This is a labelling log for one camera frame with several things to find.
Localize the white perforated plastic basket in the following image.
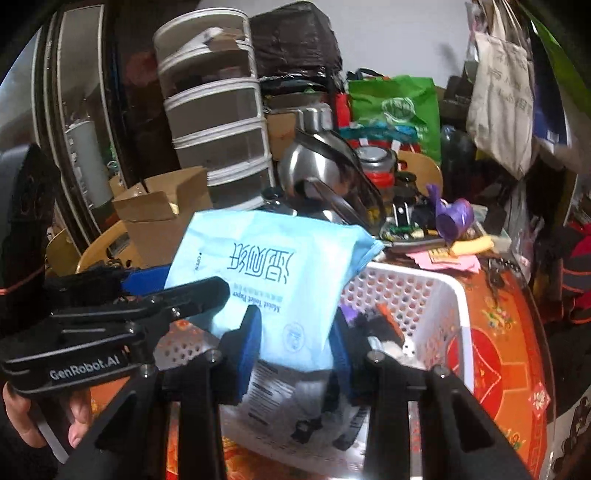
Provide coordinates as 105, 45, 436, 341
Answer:
151, 260, 476, 476

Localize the white instruction paper sheet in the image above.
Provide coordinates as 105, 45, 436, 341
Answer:
221, 361, 369, 477

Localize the purple tissue pack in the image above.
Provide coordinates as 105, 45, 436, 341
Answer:
341, 305, 360, 323

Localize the light blue wet wipes pack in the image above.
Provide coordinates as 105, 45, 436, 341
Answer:
165, 210, 384, 372

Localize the black knit glove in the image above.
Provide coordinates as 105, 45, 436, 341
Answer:
353, 304, 406, 348

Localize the person's left hand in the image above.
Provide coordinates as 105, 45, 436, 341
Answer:
2, 382, 93, 448

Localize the wooden chair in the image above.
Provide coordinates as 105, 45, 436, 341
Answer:
46, 221, 144, 276

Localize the brown cardboard box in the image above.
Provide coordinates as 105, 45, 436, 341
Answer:
113, 166, 213, 267

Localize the yellow cloth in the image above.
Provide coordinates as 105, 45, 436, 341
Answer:
449, 235, 494, 257

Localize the red black striped jacket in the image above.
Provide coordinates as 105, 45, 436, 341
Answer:
554, 221, 591, 325

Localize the grey plastic drawer tower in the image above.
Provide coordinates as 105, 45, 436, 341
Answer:
153, 8, 273, 210

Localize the purple plastic watering cup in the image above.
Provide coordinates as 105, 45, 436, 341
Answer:
426, 184, 475, 243

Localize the stainless steel kettle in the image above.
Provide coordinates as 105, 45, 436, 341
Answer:
263, 103, 387, 235

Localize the glass jar red lid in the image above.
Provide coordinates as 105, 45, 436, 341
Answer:
356, 145, 398, 204

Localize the black plastic wrapped box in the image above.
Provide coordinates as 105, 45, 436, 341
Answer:
249, 1, 342, 82

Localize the white hanging tote bag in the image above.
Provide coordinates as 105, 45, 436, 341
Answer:
534, 86, 590, 175

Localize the beige canvas tote bag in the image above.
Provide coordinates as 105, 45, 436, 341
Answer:
467, 1, 534, 179

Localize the green shopping bag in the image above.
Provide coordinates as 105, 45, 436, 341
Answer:
348, 75, 442, 164

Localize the lime green hanging bag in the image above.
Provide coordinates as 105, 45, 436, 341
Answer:
523, 1, 590, 117

